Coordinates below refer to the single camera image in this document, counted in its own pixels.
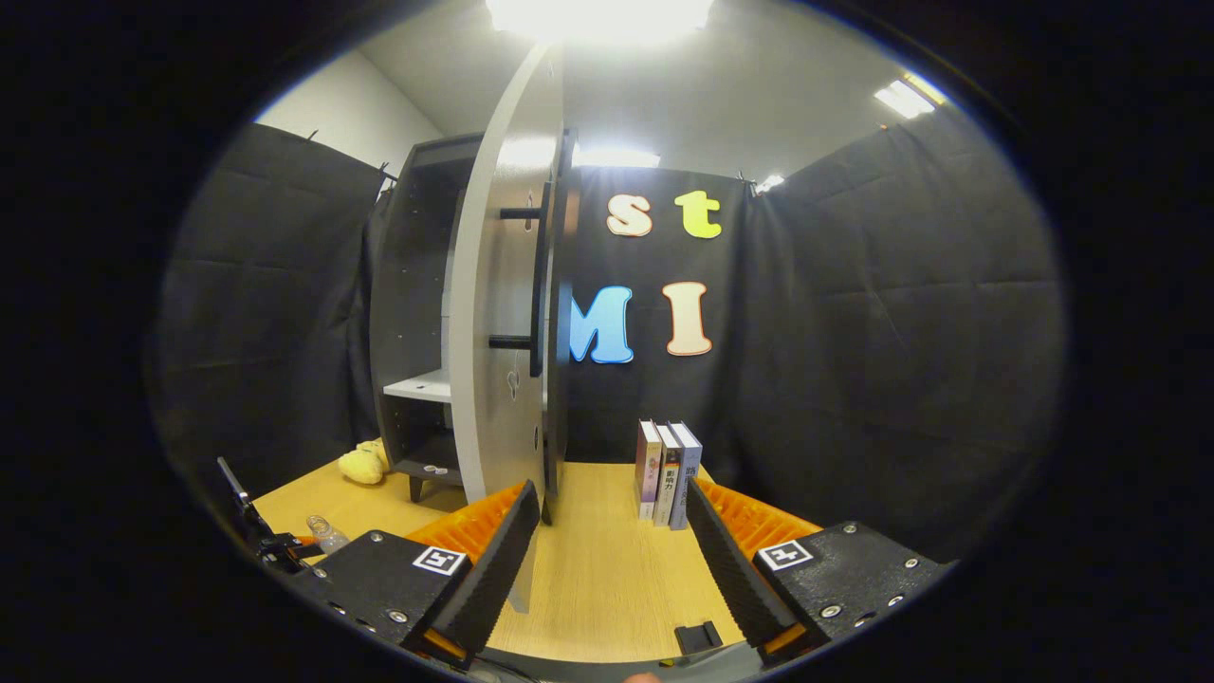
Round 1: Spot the black backdrop cloth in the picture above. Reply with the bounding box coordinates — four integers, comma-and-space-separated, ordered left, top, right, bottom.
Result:
152, 121, 1068, 563

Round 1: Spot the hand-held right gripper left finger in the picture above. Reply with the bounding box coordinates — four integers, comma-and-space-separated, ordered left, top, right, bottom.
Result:
285, 479, 543, 670

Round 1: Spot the white cabinet shelf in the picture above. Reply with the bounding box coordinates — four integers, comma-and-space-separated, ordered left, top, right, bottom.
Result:
382, 368, 454, 405

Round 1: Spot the large ceiling light panel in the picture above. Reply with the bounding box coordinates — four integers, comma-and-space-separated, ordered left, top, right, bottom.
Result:
485, 0, 715, 47

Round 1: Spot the clear plastic bottle red label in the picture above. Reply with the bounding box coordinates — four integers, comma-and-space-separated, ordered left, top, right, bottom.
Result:
305, 515, 351, 557

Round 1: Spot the black door handle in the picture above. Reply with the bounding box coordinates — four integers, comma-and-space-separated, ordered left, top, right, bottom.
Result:
487, 179, 555, 378

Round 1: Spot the pink cover book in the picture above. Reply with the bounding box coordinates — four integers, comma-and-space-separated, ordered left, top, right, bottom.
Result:
635, 420, 664, 521

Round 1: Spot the grey blue book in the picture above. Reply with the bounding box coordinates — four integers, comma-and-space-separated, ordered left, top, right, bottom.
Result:
668, 421, 704, 531

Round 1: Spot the long ceiling light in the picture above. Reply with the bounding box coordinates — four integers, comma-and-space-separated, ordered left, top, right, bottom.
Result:
874, 73, 946, 120

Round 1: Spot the white spine book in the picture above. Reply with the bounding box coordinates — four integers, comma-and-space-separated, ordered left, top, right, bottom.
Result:
653, 423, 685, 527

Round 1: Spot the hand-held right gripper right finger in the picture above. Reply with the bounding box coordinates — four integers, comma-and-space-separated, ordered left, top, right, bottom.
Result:
684, 476, 954, 666

